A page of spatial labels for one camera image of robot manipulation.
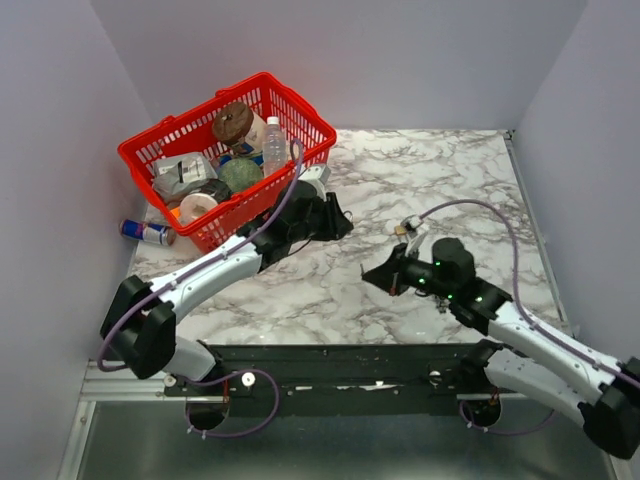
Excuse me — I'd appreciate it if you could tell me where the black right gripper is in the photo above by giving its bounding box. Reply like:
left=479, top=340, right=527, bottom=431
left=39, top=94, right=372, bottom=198
left=363, top=241, right=456, bottom=299

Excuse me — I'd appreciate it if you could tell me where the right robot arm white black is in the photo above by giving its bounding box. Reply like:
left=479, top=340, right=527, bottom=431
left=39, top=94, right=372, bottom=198
left=361, top=238, right=639, bottom=460

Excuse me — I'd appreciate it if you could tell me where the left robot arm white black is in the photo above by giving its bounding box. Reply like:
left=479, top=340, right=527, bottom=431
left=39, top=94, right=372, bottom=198
left=99, top=181, right=353, bottom=395

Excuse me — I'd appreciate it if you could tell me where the clear plastic water bottle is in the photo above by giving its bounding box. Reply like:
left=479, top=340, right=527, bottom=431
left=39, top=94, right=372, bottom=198
left=262, top=116, right=288, bottom=177

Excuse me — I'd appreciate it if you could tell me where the green round ball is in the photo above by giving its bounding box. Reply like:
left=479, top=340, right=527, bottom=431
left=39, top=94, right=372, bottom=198
left=218, top=158, right=264, bottom=193

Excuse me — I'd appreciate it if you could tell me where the red plastic basket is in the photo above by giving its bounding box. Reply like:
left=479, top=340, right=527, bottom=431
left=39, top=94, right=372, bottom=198
left=118, top=72, right=337, bottom=254

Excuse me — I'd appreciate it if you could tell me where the brown lid paper cup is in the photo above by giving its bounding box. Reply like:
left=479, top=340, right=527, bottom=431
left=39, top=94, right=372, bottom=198
left=212, top=101, right=267, bottom=156

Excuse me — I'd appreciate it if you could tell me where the white tape roll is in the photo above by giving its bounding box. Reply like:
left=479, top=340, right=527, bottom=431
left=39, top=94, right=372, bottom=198
left=179, top=192, right=219, bottom=225

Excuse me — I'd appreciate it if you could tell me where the grey foil snack bag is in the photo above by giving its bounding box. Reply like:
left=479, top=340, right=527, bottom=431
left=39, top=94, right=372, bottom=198
left=152, top=152, right=217, bottom=201

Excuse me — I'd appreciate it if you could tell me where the red bull can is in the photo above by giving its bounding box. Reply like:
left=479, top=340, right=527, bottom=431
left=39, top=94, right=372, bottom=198
left=119, top=219, right=176, bottom=246

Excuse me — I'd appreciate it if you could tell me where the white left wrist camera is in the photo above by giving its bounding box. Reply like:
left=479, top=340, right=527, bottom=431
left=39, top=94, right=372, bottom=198
left=299, top=164, right=331, bottom=186

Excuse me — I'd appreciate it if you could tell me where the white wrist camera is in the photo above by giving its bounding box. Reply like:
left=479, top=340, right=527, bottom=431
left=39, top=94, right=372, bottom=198
left=401, top=215, right=426, bottom=255
left=299, top=164, right=331, bottom=186

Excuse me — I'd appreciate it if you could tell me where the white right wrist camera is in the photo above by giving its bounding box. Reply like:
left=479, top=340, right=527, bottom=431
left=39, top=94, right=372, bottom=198
left=401, top=215, right=426, bottom=255

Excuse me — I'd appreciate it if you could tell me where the key with robot keychain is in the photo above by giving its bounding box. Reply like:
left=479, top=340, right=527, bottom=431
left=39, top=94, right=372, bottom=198
left=436, top=297, right=448, bottom=314

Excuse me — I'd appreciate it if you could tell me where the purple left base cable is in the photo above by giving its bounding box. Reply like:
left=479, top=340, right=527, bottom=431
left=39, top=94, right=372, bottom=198
left=185, top=368, right=282, bottom=440

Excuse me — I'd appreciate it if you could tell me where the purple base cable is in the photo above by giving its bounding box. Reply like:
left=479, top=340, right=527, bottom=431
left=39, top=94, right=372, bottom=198
left=185, top=368, right=282, bottom=440
left=458, top=399, right=556, bottom=436

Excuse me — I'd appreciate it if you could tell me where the black mounting base rail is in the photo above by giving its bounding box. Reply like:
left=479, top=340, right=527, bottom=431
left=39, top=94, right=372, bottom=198
left=164, top=340, right=509, bottom=425

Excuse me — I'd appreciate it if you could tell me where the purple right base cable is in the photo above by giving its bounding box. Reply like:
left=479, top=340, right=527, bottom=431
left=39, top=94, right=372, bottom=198
left=458, top=399, right=556, bottom=436

